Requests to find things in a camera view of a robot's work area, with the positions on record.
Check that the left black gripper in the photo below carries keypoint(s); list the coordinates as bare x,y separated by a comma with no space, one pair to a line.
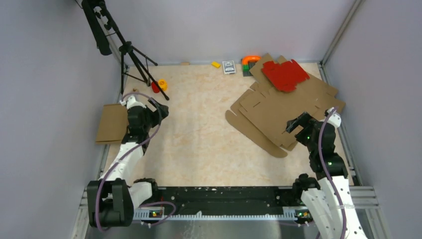
155,114

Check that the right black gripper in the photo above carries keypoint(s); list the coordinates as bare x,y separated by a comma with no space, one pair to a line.
308,124

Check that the brown cardboard box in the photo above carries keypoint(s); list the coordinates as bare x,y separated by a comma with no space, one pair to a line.
248,129
112,126

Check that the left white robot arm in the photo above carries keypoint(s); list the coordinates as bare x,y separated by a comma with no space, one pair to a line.
111,201

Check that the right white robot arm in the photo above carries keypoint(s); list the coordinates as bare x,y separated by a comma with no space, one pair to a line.
327,196

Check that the folded brown cardboard box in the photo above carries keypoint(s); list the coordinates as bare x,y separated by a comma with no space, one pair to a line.
112,126

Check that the playing card deck box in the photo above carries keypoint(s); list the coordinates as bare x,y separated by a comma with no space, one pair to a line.
229,67

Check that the large brown cardboard sheet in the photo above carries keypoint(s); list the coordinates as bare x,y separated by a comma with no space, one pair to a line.
270,110

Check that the yellow round toy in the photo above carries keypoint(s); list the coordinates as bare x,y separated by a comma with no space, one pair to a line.
163,84

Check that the red flat cardboard blank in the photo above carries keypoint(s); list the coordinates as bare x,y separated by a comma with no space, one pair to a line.
285,76

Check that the orange horseshoe toy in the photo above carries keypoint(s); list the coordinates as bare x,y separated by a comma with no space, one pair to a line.
250,58

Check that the yellow small block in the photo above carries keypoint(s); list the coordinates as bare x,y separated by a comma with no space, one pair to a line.
215,64

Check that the grey lego base plate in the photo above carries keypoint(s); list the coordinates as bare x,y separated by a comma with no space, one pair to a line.
246,73

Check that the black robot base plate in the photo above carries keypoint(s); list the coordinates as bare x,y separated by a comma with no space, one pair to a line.
225,204

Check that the black camera tripod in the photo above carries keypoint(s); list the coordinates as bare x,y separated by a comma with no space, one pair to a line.
109,40

